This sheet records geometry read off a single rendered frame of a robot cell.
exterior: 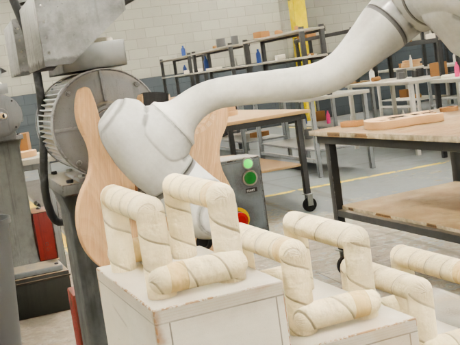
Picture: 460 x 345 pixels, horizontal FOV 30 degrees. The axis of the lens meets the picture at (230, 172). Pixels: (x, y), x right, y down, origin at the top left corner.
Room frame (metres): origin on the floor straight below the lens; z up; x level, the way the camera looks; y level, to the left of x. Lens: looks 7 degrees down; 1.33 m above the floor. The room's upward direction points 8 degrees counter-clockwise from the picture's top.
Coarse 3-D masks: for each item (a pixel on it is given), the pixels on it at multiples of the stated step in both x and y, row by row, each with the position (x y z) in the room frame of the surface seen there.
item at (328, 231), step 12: (288, 216) 1.14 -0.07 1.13; (300, 216) 1.11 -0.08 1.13; (312, 216) 1.09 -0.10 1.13; (288, 228) 1.13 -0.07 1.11; (300, 228) 1.10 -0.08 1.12; (312, 228) 1.07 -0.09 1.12; (324, 228) 1.04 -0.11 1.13; (336, 228) 1.01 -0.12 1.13; (348, 228) 0.99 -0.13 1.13; (360, 228) 0.99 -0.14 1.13; (324, 240) 1.04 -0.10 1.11; (336, 240) 1.01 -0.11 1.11; (348, 240) 0.98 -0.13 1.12; (360, 240) 0.98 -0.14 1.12
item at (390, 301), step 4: (388, 296) 1.21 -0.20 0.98; (392, 296) 1.21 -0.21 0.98; (384, 300) 1.20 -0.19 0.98; (388, 300) 1.20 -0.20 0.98; (392, 300) 1.20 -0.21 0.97; (396, 300) 1.20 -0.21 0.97; (384, 304) 1.19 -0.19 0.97; (388, 304) 1.19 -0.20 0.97; (392, 304) 1.20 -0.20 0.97; (396, 304) 1.20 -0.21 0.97; (392, 308) 1.19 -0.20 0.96; (396, 308) 1.20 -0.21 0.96
